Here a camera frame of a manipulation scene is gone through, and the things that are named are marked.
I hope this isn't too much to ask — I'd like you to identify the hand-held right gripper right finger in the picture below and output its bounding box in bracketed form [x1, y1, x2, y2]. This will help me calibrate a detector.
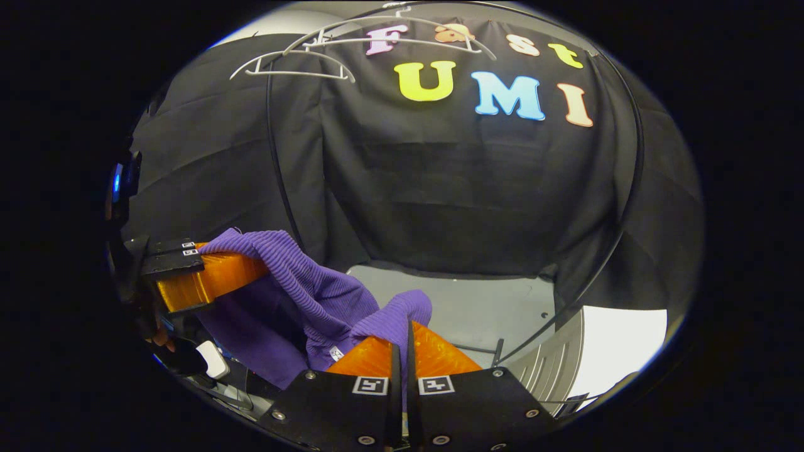
[407, 321, 557, 452]

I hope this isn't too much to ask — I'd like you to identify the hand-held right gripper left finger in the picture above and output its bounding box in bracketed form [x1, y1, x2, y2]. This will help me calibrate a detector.
[258, 336, 403, 452]

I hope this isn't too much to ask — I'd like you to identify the purple ribbed jacket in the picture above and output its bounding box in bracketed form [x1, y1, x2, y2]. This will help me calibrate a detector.
[196, 228, 434, 391]

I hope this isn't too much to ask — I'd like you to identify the white plastic clothes hanger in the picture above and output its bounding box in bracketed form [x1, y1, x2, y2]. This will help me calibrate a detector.
[229, 49, 356, 84]
[283, 5, 497, 62]

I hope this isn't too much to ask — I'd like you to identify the white ribbed bin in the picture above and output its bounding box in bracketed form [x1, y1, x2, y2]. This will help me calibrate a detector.
[502, 306, 668, 419]

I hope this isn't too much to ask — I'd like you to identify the black backdrop cloth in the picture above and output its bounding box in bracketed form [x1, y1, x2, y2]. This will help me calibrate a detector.
[122, 13, 704, 315]

